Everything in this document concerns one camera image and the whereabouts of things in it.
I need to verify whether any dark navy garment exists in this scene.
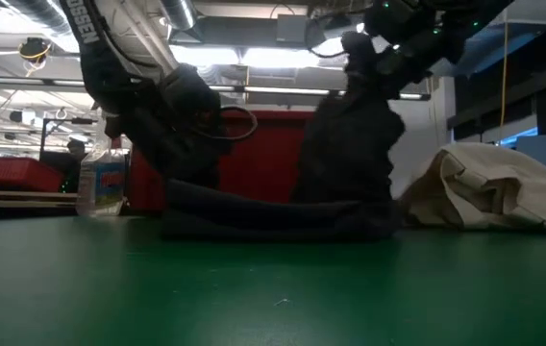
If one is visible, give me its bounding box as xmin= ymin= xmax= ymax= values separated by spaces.
xmin=159 ymin=89 xmax=408 ymax=242

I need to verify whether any white ceiling ventilation unit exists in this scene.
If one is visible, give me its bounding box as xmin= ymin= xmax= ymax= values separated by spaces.
xmin=488 ymin=0 xmax=546 ymax=30

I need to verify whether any person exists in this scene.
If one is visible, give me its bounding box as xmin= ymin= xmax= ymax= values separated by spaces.
xmin=39 ymin=137 xmax=87 ymax=193

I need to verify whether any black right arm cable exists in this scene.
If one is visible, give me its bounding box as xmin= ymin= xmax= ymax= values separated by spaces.
xmin=303 ymin=12 xmax=351 ymax=60

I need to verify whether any clear spray bottle red trigger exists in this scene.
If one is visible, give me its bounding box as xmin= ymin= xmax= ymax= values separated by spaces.
xmin=75 ymin=114 xmax=129 ymax=217

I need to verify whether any yellow black ceiling cable reel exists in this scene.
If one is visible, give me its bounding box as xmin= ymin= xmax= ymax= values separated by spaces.
xmin=17 ymin=37 xmax=53 ymax=66

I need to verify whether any beige wooden desk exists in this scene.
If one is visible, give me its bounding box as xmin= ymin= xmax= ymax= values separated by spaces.
xmin=0 ymin=189 xmax=80 ymax=209

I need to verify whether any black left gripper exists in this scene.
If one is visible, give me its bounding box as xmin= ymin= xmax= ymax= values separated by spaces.
xmin=108 ymin=62 xmax=232 ymax=188

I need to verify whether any grey blue panel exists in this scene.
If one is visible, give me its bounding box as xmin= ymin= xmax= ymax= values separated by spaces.
xmin=515 ymin=133 xmax=546 ymax=173

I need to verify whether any silver ventilation duct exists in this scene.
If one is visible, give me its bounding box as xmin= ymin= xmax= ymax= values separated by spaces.
xmin=159 ymin=0 xmax=199 ymax=31

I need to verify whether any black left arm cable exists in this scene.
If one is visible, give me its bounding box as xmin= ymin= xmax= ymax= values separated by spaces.
xmin=188 ymin=105 xmax=260 ymax=143

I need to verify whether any red plastic laundry bin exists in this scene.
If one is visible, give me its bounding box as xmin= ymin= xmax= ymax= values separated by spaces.
xmin=126 ymin=109 xmax=317 ymax=212

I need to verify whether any white crumpled garment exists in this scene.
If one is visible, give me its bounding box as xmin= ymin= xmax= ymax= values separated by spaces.
xmin=397 ymin=141 xmax=546 ymax=235

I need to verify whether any small red plastic bin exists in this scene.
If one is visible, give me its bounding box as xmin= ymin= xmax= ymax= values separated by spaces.
xmin=0 ymin=156 xmax=65 ymax=192

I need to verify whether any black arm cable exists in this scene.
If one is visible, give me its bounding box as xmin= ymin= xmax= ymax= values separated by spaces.
xmin=303 ymin=12 xmax=351 ymax=60
xmin=188 ymin=105 xmax=260 ymax=143

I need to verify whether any yellow hanging cable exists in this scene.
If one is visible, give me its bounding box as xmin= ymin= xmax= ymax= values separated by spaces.
xmin=496 ymin=21 xmax=510 ymax=148

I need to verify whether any long ceiling light bar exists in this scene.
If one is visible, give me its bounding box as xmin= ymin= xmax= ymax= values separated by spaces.
xmin=0 ymin=75 xmax=432 ymax=102

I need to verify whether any black metal stand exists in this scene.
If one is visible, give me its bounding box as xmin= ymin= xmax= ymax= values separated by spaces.
xmin=38 ymin=117 xmax=96 ymax=155

